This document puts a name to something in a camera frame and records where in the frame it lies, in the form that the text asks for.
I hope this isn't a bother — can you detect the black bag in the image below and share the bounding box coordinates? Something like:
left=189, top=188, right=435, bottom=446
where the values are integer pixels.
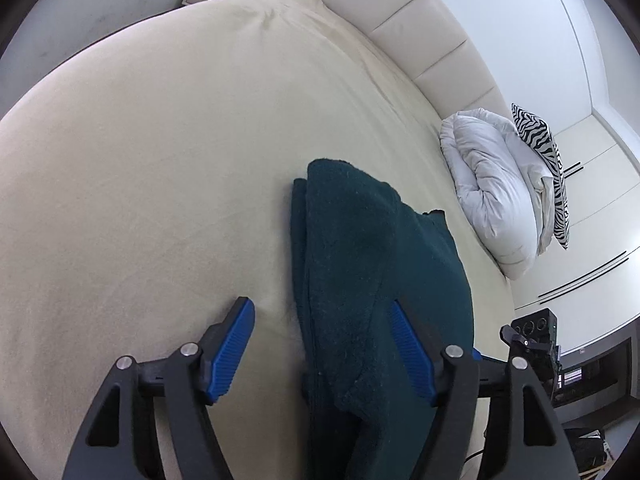
left=565, top=427, right=615, bottom=476

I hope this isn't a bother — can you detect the white wardrobe with black handles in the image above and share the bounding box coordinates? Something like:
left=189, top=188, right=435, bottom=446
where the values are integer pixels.
left=510, top=107, right=640, bottom=361

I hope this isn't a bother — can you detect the white folded duvet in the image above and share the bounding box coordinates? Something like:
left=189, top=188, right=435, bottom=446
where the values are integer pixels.
left=439, top=108, right=556, bottom=281

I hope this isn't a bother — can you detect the bed with beige sheet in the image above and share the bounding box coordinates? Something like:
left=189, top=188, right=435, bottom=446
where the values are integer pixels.
left=0, top=0, right=517, bottom=480

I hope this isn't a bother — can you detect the dark green fleece garment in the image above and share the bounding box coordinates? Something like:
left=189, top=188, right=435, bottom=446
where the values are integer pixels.
left=290, top=158, right=476, bottom=480

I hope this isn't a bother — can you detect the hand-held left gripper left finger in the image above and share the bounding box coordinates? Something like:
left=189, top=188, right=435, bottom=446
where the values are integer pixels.
left=61, top=296, right=256, bottom=480

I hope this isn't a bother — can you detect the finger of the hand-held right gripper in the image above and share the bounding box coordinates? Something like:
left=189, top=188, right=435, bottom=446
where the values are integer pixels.
left=500, top=324, right=549, bottom=357

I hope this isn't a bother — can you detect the zebra print pillow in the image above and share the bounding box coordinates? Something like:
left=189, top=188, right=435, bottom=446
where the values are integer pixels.
left=510, top=103, right=571, bottom=250

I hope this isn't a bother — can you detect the dark low cabinet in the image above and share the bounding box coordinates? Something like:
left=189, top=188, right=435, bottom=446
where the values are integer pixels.
left=552, top=312, right=640, bottom=413

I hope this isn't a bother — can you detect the beige padded headboard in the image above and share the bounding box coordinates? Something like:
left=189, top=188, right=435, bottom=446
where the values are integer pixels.
left=317, top=0, right=513, bottom=126

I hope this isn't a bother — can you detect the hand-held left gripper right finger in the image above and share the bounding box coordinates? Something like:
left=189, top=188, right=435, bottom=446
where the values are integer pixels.
left=388, top=300, right=576, bottom=480

